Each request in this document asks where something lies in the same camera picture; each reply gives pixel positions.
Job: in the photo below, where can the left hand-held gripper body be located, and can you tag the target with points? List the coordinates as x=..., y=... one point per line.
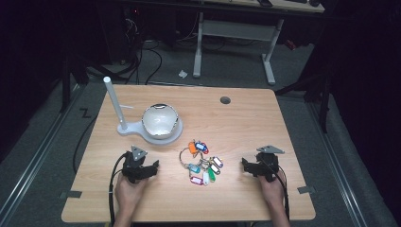
x=135, y=167

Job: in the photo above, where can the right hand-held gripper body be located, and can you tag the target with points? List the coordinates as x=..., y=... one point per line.
x=267, y=164

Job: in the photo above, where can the bunch of coloured key tags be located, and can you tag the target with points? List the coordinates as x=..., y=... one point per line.
x=203, y=164

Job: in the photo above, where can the person's left hand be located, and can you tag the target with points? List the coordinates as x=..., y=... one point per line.
x=128, y=192

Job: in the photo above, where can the person's right hand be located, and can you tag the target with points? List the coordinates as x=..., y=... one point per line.
x=271, y=190

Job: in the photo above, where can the grey tape strip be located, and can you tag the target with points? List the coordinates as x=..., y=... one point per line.
x=306, y=189
x=72, y=194

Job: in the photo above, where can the round table grommet hole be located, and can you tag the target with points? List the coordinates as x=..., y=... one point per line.
x=225, y=100

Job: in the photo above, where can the white stand with pole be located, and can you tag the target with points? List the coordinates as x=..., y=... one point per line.
x=115, y=101

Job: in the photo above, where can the black metal stand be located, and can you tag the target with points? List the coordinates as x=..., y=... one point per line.
x=66, y=78
x=321, y=94

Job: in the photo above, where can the white paper scrap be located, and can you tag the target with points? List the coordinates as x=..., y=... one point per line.
x=183, y=74

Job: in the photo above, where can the small red object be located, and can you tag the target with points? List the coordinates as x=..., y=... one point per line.
x=290, y=44

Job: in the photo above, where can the metal floor rail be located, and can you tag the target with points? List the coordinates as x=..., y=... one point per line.
x=28, y=167
x=340, y=170

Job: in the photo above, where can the white desk frame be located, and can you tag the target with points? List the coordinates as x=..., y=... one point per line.
x=235, y=30

